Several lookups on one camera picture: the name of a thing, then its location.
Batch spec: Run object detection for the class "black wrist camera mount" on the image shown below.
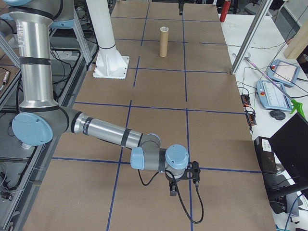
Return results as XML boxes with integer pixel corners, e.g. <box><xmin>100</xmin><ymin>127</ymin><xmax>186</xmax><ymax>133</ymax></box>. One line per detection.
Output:
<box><xmin>182</xmin><ymin>161</ymin><xmax>201</xmax><ymax>183</ymax></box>

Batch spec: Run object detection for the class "black monitor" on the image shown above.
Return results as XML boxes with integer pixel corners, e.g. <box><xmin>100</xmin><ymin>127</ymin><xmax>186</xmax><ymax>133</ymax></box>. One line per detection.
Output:
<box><xmin>269</xmin><ymin>112</ymin><xmax>308</xmax><ymax>181</ymax></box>

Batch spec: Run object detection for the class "blue grey teach pendant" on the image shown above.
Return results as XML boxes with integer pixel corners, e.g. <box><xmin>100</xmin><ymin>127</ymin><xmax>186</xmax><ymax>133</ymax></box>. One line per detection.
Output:
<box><xmin>256</xmin><ymin>79</ymin><xmax>293</xmax><ymax>112</ymax></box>
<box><xmin>267</xmin><ymin>59</ymin><xmax>301</xmax><ymax>88</ymax></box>

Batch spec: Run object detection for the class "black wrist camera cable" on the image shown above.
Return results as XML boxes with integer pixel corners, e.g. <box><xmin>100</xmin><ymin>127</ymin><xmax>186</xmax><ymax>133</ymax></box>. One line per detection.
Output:
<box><xmin>137</xmin><ymin>168</ymin><xmax>205</xmax><ymax>224</ymax></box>

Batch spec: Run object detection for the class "red cylinder bottle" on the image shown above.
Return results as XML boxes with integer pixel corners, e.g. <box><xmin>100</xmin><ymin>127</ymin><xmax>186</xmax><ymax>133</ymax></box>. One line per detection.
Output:
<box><xmin>220</xmin><ymin>0</ymin><xmax>231</xmax><ymax>23</ymax></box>

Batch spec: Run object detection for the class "black computer box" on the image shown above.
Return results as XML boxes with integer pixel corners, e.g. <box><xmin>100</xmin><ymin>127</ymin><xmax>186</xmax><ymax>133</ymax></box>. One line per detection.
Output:
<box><xmin>254</xmin><ymin>136</ymin><xmax>279</xmax><ymax>174</ymax></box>

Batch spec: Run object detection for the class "brown cardboard tube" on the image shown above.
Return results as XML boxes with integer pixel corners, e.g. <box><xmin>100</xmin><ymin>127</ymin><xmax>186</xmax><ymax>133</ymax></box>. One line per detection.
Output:
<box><xmin>159</xmin><ymin>26</ymin><xmax>169</xmax><ymax>58</ymax></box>

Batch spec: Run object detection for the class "pale wooden board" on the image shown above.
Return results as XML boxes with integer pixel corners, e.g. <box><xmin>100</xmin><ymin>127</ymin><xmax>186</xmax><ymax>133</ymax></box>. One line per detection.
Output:
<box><xmin>285</xmin><ymin>23</ymin><xmax>308</xmax><ymax>60</ymax></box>

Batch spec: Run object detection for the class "white side table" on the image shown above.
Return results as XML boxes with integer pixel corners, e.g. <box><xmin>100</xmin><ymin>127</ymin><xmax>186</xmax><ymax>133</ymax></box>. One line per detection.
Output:
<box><xmin>218</xmin><ymin>13</ymin><xmax>308</xmax><ymax>231</ymax></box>

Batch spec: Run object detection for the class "black monitor stand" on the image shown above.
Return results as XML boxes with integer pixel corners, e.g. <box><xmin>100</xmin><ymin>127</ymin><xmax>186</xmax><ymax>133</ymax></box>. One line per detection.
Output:
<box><xmin>267</xmin><ymin>178</ymin><xmax>308</xmax><ymax>215</ymax></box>

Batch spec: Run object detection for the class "green handled reach grabber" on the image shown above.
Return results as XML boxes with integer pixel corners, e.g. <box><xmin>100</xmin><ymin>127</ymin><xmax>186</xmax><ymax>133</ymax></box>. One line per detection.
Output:
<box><xmin>244</xmin><ymin>55</ymin><xmax>304</xmax><ymax>118</ymax></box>

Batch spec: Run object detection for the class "black computer mouse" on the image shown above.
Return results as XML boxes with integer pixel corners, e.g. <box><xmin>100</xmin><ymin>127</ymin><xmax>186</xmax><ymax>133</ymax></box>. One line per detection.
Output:
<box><xmin>269</xmin><ymin>110</ymin><xmax>286</xmax><ymax>121</ymax></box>

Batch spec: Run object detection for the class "white arm pedestal base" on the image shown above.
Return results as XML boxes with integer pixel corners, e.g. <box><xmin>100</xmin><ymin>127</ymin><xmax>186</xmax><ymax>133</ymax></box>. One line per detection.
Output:
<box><xmin>85</xmin><ymin>0</ymin><xmax>130</xmax><ymax>80</ymax></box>

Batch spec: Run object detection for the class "aluminium profile post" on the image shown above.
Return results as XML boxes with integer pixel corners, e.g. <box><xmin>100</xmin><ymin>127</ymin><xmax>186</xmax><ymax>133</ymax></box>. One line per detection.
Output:
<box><xmin>230</xmin><ymin>0</ymin><xmax>271</xmax><ymax>75</ymax></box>

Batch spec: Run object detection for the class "metal bar frame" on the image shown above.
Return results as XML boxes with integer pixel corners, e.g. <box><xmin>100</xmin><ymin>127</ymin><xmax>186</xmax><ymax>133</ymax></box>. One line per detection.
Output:
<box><xmin>0</xmin><ymin>0</ymin><xmax>100</xmax><ymax>231</ymax></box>

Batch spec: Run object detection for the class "blue cable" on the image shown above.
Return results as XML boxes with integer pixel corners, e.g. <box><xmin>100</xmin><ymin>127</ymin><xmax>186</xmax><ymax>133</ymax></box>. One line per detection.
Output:
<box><xmin>283</xmin><ymin>193</ymin><xmax>304</xmax><ymax>231</ymax></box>

